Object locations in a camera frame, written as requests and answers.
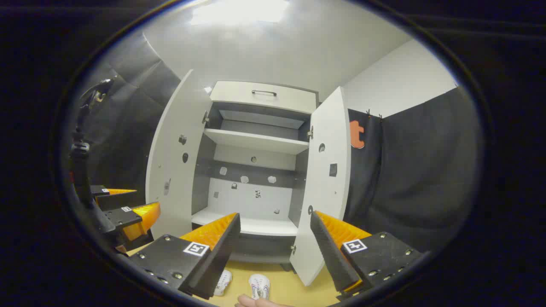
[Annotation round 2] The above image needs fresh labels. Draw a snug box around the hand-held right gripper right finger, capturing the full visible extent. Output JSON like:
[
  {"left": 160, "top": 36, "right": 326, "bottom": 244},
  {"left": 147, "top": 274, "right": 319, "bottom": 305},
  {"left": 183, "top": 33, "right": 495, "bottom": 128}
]
[{"left": 309, "top": 210, "right": 424, "bottom": 300}]

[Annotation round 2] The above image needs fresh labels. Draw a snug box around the white shoe cabinet door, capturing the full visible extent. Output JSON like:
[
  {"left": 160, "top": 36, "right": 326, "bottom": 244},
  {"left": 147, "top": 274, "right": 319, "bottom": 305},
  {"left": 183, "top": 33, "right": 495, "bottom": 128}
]
[
  {"left": 145, "top": 70, "right": 212, "bottom": 239},
  {"left": 289, "top": 87, "right": 351, "bottom": 287}
]

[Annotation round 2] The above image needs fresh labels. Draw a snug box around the white cabinet drawer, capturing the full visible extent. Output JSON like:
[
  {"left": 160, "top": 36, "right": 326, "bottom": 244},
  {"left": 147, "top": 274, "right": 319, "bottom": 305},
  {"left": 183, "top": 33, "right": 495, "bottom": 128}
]
[{"left": 210, "top": 81, "right": 318, "bottom": 115}]

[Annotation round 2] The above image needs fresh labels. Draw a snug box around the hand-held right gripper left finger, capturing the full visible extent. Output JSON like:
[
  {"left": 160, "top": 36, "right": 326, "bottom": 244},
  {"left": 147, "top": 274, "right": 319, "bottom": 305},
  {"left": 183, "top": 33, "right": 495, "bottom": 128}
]
[{"left": 127, "top": 212, "right": 242, "bottom": 300}]

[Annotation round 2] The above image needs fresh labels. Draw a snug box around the white cabinet shelf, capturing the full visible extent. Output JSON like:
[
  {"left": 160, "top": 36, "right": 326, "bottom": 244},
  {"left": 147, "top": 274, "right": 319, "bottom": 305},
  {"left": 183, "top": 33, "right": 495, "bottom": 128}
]
[
  {"left": 191, "top": 208, "right": 299, "bottom": 237},
  {"left": 203, "top": 128, "right": 309, "bottom": 155}
]

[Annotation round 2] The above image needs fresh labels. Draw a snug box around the white striped shoe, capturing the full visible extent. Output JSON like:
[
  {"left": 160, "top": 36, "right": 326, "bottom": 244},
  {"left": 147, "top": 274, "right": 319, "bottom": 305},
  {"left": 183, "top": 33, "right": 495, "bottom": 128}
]
[
  {"left": 213, "top": 269, "right": 233, "bottom": 297},
  {"left": 249, "top": 274, "right": 271, "bottom": 300}
]

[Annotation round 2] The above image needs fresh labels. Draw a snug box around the white shoe cabinet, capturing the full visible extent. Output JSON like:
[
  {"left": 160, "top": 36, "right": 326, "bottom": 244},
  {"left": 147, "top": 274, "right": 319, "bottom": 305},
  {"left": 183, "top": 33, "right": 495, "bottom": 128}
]
[{"left": 191, "top": 80, "right": 319, "bottom": 266}]

